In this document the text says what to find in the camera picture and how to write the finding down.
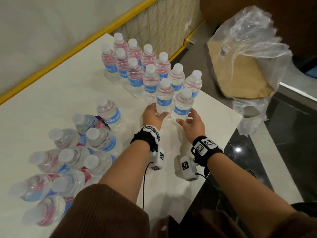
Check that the person's left hand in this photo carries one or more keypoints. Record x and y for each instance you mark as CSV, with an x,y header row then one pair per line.
x,y
151,116

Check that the person's right hand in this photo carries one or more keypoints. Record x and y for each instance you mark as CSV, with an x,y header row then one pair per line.
x,y
195,128

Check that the water bottle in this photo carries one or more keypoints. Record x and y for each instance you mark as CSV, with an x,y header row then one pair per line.
x,y
164,96
183,104

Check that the arranged group of water bottles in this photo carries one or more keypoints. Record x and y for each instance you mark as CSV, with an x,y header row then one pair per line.
x,y
135,74

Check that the brown cardboard box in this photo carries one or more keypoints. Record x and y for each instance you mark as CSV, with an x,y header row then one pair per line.
x,y
237,79

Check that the cluster of water bottles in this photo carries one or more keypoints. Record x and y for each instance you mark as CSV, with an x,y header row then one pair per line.
x,y
66,138

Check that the person's left forearm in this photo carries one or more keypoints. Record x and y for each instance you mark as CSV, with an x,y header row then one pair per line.
x,y
123,173

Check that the person's right forearm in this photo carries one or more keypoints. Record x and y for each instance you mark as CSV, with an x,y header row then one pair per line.
x,y
242,185

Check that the purple round sticker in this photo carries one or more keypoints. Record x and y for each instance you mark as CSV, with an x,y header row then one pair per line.
x,y
99,118

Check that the white table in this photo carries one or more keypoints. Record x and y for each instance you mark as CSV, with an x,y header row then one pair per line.
x,y
62,96

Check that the black garment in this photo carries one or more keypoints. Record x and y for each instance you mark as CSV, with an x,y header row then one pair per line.
x,y
198,228

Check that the brown sweater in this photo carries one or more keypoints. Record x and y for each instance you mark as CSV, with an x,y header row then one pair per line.
x,y
99,215

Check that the dark round stool base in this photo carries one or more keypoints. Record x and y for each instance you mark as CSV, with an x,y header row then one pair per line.
x,y
312,73

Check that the brown chair backrest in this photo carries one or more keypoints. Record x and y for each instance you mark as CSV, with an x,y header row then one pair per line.
x,y
297,22

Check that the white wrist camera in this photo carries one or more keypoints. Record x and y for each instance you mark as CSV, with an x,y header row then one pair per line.
x,y
158,158
187,168

